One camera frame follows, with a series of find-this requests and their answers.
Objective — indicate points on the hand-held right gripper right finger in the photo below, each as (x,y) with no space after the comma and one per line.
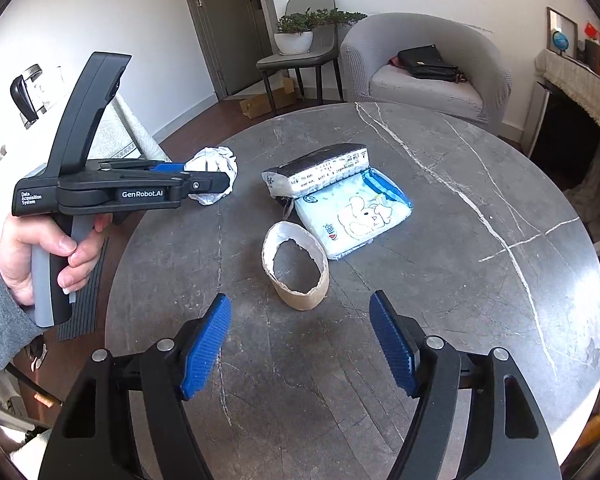
(392,345)

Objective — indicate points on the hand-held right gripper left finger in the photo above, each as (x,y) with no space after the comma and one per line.
(207,345)

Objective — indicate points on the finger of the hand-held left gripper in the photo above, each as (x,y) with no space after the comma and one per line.
(172,167)
(207,185)

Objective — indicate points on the white paper ball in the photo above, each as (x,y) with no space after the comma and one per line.
(220,160)

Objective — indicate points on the brown cardboard tube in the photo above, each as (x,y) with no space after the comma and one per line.
(300,301)

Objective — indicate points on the person's left hand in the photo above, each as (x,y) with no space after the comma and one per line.
(15,255)

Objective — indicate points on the table with white tablecloth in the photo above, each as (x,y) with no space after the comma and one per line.
(135,135)

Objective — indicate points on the round grey marble table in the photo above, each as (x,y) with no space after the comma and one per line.
(430,270)

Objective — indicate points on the flat cardboard box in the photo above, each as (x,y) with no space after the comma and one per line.
(265,100)

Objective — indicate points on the black and white tissue pack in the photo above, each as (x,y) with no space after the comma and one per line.
(325,165)

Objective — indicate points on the dark ribbed floor mat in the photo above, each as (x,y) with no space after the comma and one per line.
(87,310)

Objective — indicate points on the blue and white tissue pack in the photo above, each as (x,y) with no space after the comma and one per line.
(360,215)

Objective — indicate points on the grey dining chair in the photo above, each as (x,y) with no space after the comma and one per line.
(290,62)

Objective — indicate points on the grey door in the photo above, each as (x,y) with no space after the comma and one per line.
(230,30)

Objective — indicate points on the potted plant in white pot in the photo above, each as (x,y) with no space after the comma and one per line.
(292,42)

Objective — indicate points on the black and white shoe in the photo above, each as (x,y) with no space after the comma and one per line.
(36,355)

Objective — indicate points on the grey armchair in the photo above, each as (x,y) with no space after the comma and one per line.
(430,95)

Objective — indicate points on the black handbag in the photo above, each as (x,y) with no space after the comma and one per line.
(425,65)

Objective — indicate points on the beige fringed desk cloth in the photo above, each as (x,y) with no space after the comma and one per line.
(580,85)

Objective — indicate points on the small blue globe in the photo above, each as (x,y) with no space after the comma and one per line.
(560,41)

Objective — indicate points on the dark brown box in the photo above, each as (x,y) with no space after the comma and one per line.
(594,56)

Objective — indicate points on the small red flags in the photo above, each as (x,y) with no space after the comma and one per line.
(597,34)

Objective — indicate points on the picture frame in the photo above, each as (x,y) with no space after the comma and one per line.
(572,22)

